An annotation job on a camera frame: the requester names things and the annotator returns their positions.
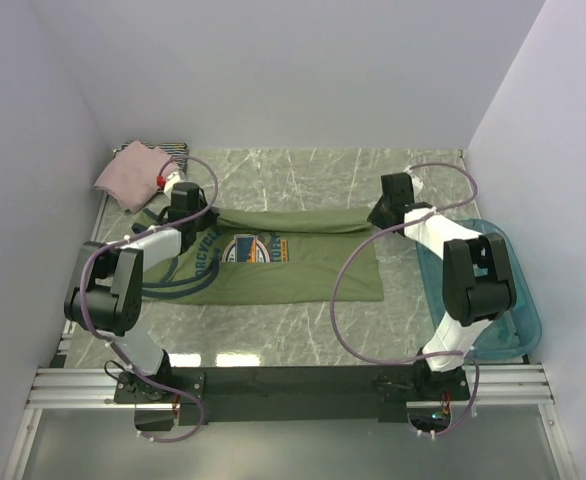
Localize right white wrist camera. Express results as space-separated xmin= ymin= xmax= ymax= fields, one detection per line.
xmin=404 ymin=167 xmax=424 ymax=195

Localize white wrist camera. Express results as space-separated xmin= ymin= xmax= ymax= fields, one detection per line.
xmin=156 ymin=170 xmax=186 ymax=195
xmin=404 ymin=167 xmax=424 ymax=195

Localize teal plastic basket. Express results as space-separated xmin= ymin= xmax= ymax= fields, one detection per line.
xmin=416 ymin=219 xmax=542 ymax=362

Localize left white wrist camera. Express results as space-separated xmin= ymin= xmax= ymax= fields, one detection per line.
xmin=156 ymin=170 xmax=186 ymax=195

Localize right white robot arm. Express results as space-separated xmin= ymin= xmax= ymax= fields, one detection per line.
xmin=368 ymin=173 xmax=517 ymax=399

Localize folded pink tank top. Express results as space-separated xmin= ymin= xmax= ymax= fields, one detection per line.
xmin=93 ymin=141 xmax=171 ymax=213

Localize folded striped tank top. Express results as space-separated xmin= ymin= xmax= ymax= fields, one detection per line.
xmin=109 ymin=140 xmax=189 ymax=180

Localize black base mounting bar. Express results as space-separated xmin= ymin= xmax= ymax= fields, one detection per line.
xmin=112 ymin=364 xmax=474 ymax=432

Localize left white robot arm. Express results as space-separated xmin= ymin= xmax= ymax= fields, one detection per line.
xmin=64 ymin=182 xmax=217 ymax=402

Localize green graphic tank top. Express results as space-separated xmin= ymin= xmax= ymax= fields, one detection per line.
xmin=143 ymin=207 xmax=384 ymax=306

